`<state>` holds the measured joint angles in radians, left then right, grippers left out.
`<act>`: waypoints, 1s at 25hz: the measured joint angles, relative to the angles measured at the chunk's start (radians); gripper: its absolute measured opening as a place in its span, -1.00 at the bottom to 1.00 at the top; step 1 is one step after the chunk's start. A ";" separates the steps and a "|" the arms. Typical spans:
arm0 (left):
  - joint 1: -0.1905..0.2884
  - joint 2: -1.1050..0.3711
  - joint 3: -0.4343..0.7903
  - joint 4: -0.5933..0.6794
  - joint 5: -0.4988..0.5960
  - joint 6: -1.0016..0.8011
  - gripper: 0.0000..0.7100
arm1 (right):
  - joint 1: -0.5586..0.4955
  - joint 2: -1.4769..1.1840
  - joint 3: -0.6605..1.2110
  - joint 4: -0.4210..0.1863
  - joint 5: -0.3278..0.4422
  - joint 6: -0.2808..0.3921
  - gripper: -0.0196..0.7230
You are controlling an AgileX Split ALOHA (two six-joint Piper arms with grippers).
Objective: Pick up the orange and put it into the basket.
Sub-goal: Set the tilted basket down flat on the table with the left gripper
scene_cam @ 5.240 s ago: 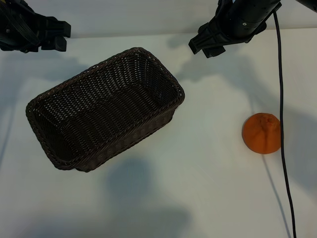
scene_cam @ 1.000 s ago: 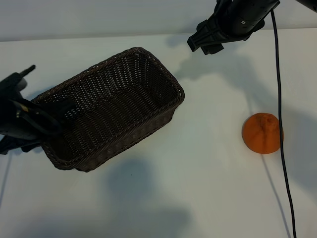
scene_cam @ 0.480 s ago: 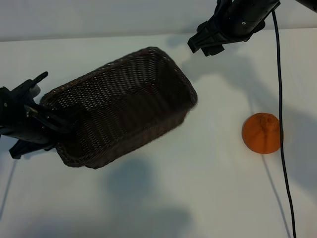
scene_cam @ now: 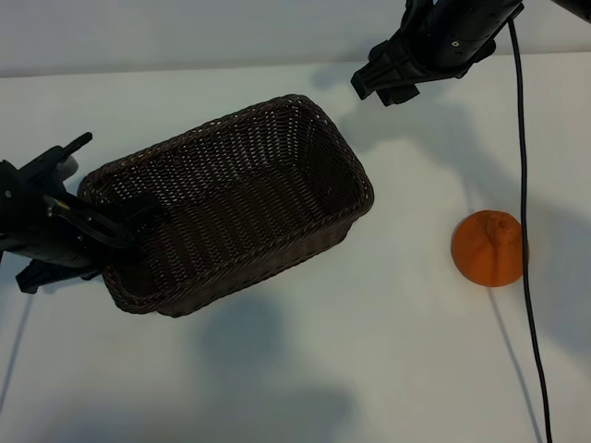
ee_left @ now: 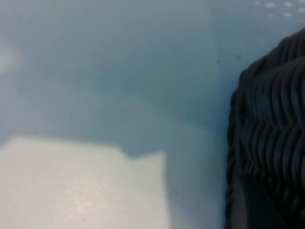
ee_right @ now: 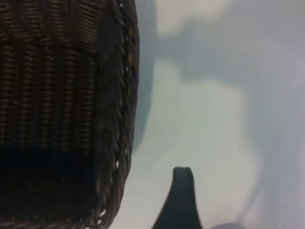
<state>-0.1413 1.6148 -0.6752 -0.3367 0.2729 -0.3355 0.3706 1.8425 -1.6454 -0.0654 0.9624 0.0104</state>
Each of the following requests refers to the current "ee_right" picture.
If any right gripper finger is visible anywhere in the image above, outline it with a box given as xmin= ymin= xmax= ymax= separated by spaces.
xmin=152 ymin=166 xmax=203 ymax=229

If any dark brown woven basket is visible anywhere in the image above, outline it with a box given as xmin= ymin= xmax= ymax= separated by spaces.
xmin=0 ymin=0 xmax=141 ymax=229

